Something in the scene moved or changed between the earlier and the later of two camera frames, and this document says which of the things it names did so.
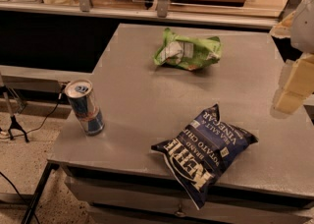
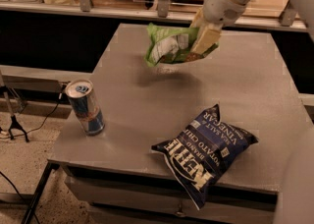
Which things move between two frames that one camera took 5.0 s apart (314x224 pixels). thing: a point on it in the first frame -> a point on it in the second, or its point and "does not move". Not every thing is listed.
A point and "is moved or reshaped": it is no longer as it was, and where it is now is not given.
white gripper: [304, 27] -> [220, 6]
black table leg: [52, 165] does not move
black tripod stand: [13, 121] does not move
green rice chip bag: [187, 52] is moved or reshaped
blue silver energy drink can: [81, 97] does not move
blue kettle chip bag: [201, 151] does not move
